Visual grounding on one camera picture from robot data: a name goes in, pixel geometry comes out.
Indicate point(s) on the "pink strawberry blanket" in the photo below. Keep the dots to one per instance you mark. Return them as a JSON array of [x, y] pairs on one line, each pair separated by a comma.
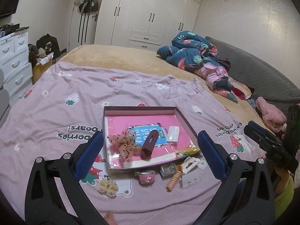
[[65, 107]]

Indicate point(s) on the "hanging bags on door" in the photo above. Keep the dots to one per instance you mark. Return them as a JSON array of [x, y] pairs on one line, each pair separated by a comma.
[[87, 6]]

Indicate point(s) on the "white earring card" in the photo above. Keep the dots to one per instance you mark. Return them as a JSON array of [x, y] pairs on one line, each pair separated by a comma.
[[190, 178]]

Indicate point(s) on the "small white packet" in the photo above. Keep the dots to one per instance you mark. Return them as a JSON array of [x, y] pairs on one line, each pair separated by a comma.
[[173, 134]]

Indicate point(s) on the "cream translucent claw clip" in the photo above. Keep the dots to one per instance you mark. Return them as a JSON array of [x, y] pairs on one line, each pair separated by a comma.
[[108, 187]]

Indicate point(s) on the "left hand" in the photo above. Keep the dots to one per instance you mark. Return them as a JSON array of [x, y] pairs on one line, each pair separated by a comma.
[[109, 218]]

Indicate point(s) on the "dark red hair clip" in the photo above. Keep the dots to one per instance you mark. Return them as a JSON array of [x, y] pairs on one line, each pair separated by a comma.
[[149, 144]]

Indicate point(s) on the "green sleeve right forearm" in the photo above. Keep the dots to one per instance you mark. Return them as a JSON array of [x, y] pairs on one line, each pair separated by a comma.
[[283, 200]]

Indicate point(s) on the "yellow item in clear bag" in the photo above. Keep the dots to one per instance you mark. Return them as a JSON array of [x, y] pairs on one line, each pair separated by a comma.
[[181, 153]]

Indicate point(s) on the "pink pyjama garment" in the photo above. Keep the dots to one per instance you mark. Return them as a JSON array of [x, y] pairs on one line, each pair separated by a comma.
[[219, 82]]

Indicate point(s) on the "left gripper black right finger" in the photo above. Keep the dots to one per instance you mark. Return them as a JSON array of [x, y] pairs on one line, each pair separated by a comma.
[[245, 195]]

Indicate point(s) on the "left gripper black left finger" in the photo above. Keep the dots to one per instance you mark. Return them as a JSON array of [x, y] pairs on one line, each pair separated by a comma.
[[43, 203]]

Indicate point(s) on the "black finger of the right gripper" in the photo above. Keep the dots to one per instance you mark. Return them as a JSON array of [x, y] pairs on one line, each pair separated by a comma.
[[259, 134], [262, 144]]

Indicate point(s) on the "pink sheet with blue label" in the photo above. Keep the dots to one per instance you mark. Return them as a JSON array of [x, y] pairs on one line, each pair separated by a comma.
[[163, 151]]

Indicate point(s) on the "blue floral duvet pile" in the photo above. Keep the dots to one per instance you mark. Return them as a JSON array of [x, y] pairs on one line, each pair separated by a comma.
[[189, 51]]

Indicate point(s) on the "white drawer cabinet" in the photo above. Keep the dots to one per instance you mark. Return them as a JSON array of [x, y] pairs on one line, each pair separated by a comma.
[[15, 65]]

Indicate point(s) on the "dark shallow tray box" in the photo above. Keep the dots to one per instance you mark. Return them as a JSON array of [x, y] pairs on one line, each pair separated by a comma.
[[140, 110]]

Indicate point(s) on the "spotted beige bow scrunchie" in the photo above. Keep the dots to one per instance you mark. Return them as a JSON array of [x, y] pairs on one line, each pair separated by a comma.
[[125, 143]]

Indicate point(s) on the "clear box of hairpins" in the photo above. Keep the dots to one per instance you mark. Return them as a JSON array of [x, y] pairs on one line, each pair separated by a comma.
[[168, 170]]

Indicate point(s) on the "grey quilted headboard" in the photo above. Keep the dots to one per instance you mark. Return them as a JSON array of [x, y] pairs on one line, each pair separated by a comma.
[[255, 73]]

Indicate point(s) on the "pink fuzzy keychain pouch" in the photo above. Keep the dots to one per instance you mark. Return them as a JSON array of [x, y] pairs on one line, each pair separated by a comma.
[[145, 177]]

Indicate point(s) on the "right hand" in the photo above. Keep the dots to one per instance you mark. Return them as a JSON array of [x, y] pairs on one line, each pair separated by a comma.
[[279, 176]]

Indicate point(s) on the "white wardrobe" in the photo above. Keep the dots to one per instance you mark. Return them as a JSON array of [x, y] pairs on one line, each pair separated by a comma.
[[144, 24]]

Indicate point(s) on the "pink fluffy garment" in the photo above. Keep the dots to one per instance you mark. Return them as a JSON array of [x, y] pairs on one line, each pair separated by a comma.
[[272, 117]]

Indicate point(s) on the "white pink claw clip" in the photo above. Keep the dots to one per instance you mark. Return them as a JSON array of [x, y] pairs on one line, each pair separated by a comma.
[[189, 164]]

